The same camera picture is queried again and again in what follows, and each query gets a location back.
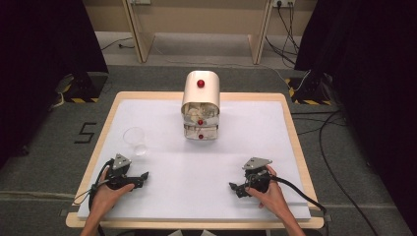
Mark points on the small white drawer red knob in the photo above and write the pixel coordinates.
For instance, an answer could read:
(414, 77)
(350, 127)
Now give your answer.
(200, 133)

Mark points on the white wall socket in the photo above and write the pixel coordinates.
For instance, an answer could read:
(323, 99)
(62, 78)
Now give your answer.
(284, 2)

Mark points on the wide white drawer red knob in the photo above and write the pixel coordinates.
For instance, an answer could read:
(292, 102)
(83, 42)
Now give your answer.
(200, 115)

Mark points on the person's left hand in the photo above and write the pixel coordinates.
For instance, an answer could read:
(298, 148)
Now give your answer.
(104, 196)

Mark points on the person's right hand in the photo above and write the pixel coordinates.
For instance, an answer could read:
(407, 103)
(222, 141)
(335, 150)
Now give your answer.
(273, 198)

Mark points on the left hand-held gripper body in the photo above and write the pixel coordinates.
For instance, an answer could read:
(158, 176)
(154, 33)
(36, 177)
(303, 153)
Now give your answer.
(122, 165)

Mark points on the black stand base striped tape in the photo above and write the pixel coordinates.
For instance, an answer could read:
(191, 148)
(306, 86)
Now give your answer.
(83, 87)
(309, 91)

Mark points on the clear glass cup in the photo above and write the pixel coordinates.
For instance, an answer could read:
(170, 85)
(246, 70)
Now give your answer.
(135, 139)

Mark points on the wooden table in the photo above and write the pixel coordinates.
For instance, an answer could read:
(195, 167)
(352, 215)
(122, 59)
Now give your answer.
(108, 108)

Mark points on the wooden desk frame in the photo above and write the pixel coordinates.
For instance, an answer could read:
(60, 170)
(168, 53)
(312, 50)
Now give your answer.
(142, 42)

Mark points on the white table mat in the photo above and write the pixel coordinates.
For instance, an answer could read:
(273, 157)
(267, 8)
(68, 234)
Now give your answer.
(183, 177)

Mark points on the white mini drawer cabinet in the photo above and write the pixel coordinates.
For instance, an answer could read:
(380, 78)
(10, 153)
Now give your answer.
(200, 93)

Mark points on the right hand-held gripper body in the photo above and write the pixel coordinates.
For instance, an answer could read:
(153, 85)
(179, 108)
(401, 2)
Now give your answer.
(257, 178)

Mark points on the black curtain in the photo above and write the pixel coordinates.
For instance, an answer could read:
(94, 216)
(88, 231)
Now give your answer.
(39, 65)
(370, 82)

